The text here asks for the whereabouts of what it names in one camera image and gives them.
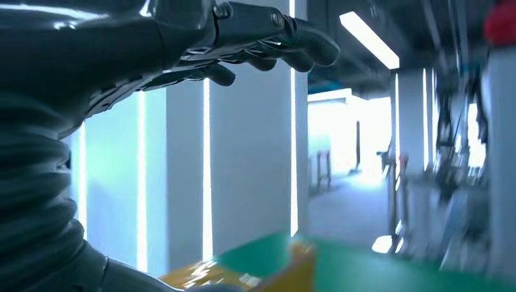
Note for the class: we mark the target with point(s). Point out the ceiling light panel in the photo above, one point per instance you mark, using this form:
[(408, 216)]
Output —
[(369, 40)]

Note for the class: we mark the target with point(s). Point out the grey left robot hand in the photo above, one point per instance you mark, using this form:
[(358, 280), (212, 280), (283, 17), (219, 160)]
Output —
[(101, 44)]

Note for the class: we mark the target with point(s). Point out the yellow taped cardboard box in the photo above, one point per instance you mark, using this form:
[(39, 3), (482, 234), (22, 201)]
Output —
[(282, 278)]

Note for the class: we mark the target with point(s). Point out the red round button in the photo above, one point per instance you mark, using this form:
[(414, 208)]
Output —
[(502, 22)]

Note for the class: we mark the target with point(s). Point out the white robot lift machine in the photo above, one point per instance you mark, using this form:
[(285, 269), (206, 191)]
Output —
[(502, 161)]

